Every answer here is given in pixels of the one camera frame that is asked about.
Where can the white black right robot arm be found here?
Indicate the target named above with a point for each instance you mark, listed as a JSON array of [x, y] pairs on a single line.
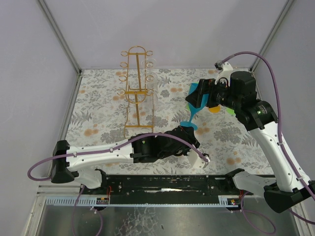
[[291, 185]]

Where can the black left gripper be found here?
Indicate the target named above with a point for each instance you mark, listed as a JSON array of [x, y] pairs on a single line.
[[184, 138]]

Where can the blue plastic wine glass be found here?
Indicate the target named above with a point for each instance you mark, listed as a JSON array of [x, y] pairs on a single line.
[[193, 111]]

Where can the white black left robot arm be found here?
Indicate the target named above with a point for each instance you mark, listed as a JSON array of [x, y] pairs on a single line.
[[81, 164]]

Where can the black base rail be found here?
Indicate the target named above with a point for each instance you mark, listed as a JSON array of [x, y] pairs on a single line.
[[166, 190]]

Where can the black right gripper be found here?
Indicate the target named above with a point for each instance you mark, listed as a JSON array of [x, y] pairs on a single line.
[[205, 89]]

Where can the gold wire wine glass rack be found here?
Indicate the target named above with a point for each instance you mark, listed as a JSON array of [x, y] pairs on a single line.
[[139, 111]]

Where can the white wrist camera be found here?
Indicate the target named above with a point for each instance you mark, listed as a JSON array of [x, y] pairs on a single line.
[[196, 161], [224, 72]]

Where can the floral patterned table mat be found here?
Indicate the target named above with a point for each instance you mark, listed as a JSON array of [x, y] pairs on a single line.
[[99, 116]]

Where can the orange plastic wine glass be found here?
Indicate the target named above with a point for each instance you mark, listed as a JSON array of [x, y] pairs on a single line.
[[215, 109]]

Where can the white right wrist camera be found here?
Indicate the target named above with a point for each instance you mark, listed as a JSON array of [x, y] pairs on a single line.
[[224, 72]]

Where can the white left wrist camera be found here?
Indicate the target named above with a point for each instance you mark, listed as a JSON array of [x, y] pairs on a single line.
[[196, 161]]

